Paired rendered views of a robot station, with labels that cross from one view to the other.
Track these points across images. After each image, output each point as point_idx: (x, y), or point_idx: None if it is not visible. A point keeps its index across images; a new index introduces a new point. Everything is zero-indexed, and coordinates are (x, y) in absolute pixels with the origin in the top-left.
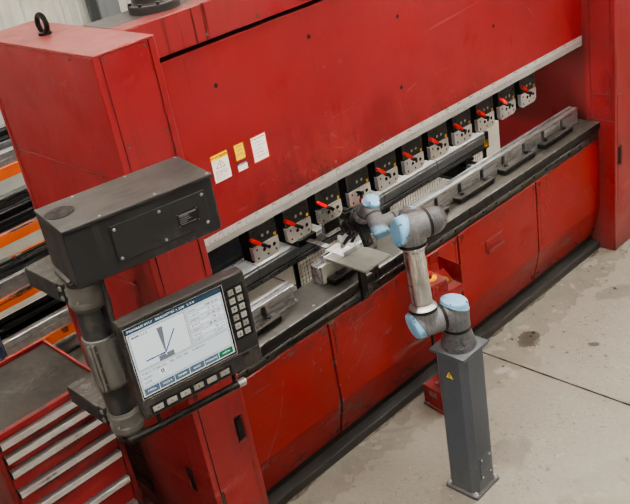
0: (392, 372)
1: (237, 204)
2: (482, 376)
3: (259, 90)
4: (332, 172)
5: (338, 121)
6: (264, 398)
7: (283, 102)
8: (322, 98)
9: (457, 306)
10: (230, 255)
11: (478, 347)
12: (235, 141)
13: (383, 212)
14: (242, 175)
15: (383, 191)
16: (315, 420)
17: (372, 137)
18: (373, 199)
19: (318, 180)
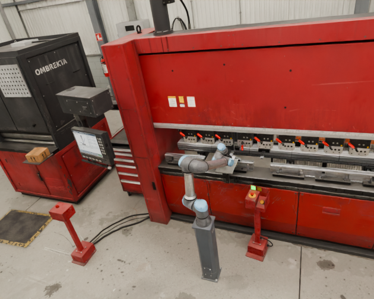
0: (241, 218)
1: (178, 117)
2: (206, 241)
3: (193, 79)
4: (229, 127)
5: (237, 107)
6: (174, 185)
7: (205, 88)
8: (228, 94)
9: (195, 206)
10: None
11: (203, 228)
12: (179, 95)
13: (288, 160)
14: (181, 108)
15: (292, 151)
16: None
17: (258, 123)
18: (220, 146)
19: (221, 127)
